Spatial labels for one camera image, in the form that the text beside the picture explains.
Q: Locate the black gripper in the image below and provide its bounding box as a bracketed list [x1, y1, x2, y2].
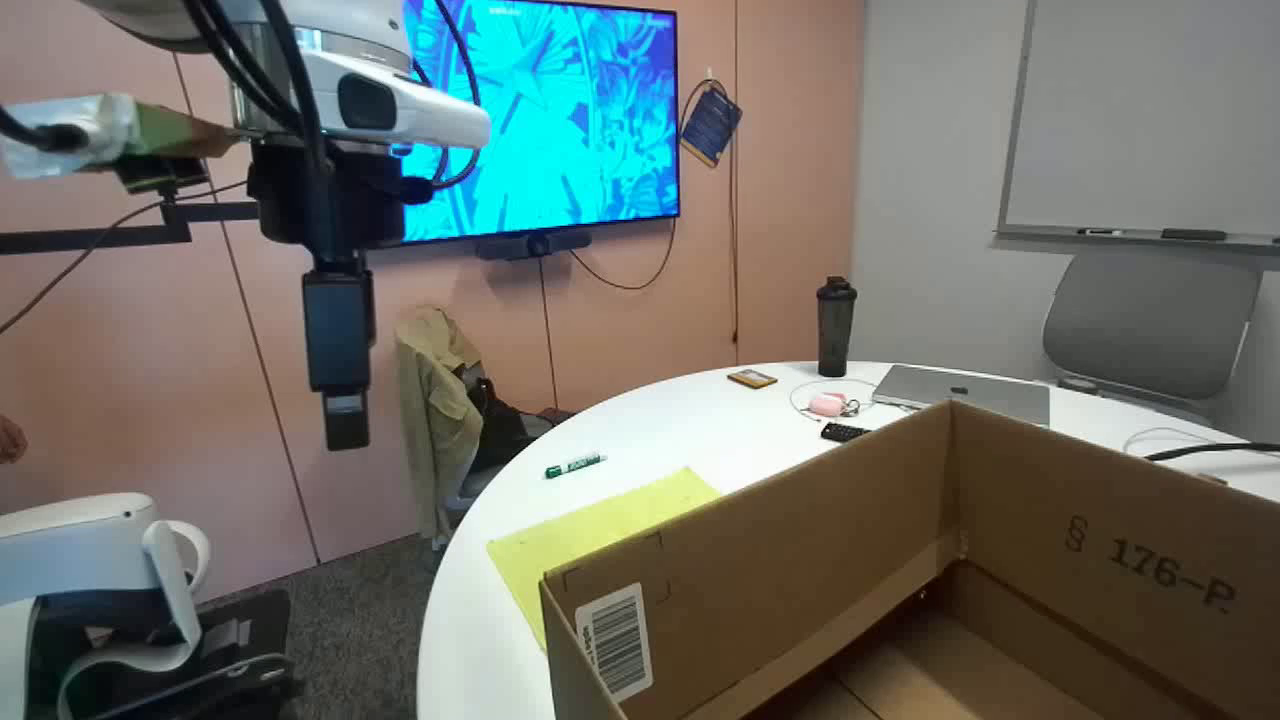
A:
[247, 137, 408, 451]

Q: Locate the yellow cloth towel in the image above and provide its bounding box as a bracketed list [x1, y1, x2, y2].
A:
[485, 464, 726, 653]

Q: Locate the brown cardboard box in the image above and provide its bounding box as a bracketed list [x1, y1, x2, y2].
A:
[536, 400, 1280, 720]

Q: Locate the khaki jacket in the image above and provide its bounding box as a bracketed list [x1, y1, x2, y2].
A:
[391, 306, 489, 545]

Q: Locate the black bag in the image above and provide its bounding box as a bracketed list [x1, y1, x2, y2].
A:
[464, 376, 564, 473]

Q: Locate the black webcam bar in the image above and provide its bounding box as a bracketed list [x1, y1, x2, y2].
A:
[471, 229, 597, 262]

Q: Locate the white plastic device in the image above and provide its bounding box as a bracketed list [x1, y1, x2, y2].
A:
[0, 493, 214, 720]

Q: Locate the pink small case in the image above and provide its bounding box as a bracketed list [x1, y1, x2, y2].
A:
[796, 380, 863, 419]

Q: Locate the black drink bottle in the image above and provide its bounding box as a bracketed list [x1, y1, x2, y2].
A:
[813, 272, 861, 380]

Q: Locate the silver laptop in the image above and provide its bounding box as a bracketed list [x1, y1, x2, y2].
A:
[871, 359, 1058, 430]

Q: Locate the grey office chair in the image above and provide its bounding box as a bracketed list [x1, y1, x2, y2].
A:
[1039, 244, 1264, 405]

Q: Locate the whiteboard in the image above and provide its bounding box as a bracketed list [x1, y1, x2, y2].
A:
[995, 0, 1280, 255]

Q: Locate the black camera boom bar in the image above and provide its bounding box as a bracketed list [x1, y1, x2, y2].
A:
[0, 198, 262, 262]

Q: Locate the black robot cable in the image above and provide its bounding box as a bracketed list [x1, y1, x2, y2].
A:
[175, 0, 331, 151]

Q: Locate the wall mounted TV screen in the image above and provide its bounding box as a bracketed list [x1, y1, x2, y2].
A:
[396, 0, 685, 247]

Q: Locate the dark blue wall panel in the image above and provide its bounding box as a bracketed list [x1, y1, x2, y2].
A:
[682, 83, 746, 167]

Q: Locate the black table cable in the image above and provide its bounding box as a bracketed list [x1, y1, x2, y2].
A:
[1140, 440, 1280, 470]

